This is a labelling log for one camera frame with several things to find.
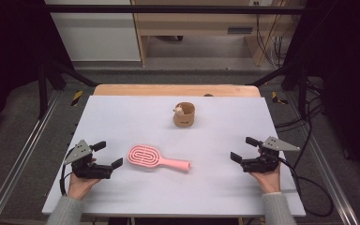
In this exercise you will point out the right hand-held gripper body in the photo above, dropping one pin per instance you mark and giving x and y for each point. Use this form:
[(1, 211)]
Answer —
[(261, 164)]

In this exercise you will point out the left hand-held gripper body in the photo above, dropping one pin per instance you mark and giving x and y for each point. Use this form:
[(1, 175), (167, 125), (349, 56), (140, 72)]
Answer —
[(89, 171)]

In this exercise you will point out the pink hairbrush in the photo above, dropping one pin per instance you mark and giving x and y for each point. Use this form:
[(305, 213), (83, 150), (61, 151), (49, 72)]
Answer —
[(143, 156)]

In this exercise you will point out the person's left hand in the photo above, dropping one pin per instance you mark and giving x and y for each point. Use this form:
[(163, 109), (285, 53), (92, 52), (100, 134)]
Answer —
[(79, 186)]

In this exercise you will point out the person's right hand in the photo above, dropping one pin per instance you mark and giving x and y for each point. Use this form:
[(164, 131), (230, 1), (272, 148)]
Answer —
[(270, 182)]

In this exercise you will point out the white board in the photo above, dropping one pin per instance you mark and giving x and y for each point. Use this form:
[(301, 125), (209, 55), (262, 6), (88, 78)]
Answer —
[(215, 184)]

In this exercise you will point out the yellow black striped tape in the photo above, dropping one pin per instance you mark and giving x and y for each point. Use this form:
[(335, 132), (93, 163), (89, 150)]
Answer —
[(275, 97), (77, 97)]

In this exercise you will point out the black metal stand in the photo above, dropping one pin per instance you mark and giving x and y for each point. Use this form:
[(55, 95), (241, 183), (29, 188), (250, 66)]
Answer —
[(43, 90), (301, 90)]

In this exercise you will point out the wooden table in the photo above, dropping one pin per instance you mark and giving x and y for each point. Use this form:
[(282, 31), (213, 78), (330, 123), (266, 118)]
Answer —
[(153, 90)]

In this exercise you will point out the white cabinet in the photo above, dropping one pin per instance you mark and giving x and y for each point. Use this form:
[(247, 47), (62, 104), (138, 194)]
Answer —
[(97, 34)]

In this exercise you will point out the grey power strip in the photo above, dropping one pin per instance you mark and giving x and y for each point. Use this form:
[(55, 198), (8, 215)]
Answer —
[(240, 30)]

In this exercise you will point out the black curtain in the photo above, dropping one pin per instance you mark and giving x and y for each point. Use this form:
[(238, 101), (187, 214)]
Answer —
[(9, 47), (350, 78)]

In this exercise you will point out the black caster wheel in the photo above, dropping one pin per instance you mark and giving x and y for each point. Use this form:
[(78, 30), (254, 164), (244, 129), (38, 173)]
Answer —
[(179, 37)]

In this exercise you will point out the wooden desk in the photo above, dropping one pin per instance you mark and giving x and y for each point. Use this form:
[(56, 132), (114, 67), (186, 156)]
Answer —
[(193, 23)]

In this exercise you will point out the black horizontal bar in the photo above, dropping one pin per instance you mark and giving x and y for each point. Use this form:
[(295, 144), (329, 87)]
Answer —
[(168, 9)]

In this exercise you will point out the silver metal rail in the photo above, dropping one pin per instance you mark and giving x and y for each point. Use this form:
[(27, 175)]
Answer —
[(15, 165), (331, 184)]

